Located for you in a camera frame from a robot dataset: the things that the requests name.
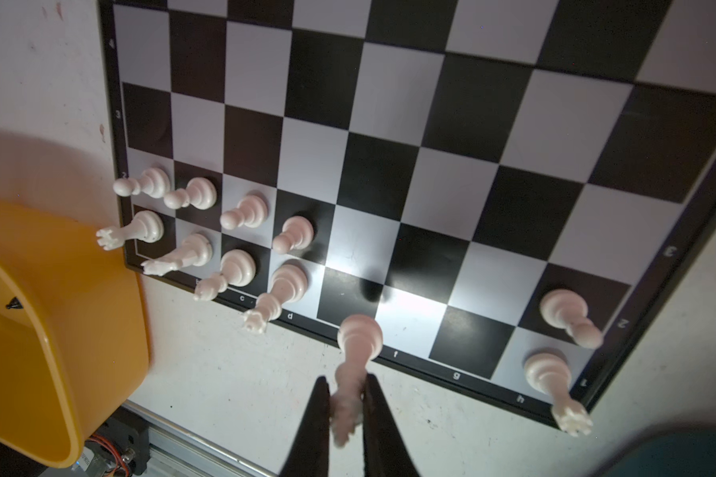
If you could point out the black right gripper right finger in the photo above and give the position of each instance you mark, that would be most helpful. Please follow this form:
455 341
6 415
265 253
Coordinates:
385 453

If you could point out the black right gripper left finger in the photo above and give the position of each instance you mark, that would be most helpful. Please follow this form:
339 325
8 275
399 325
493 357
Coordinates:
309 455

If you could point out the white king chess piece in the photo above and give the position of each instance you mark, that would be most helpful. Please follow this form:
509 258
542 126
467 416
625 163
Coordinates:
360 338

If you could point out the white queen chess piece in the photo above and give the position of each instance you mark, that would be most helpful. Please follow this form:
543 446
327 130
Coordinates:
289 284

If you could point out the white bishop chess piece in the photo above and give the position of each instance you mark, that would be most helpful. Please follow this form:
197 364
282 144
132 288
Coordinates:
238 269

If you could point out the white knight chess piece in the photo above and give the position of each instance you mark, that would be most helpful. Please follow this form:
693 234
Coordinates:
195 250

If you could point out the black white chess board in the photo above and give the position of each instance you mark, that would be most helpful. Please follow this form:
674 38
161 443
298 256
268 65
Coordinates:
457 160

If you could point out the white rook right corner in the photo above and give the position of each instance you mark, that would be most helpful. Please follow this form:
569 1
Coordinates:
550 375

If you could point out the white rook corner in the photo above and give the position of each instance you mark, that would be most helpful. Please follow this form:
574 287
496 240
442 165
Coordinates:
550 375
146 226

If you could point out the white pawn d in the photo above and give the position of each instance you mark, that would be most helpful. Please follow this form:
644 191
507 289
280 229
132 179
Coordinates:
297 234

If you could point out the white pawn right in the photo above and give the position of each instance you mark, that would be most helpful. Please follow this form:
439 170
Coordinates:
566 310

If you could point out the white pawn c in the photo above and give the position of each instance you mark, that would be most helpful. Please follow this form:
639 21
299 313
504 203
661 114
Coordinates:
250 212

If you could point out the yellow plastic tray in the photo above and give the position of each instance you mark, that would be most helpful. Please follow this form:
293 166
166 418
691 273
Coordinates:
73 339

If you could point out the white rook left corner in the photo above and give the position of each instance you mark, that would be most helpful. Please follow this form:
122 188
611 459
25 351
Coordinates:
146 226

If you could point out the white pawn b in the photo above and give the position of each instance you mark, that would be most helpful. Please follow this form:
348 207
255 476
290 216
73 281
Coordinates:
199 193

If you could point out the teal plastic tray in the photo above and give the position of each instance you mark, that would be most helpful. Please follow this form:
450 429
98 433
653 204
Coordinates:
676 452

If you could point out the white pawn a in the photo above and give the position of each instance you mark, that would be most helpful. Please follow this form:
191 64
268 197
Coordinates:
152 182

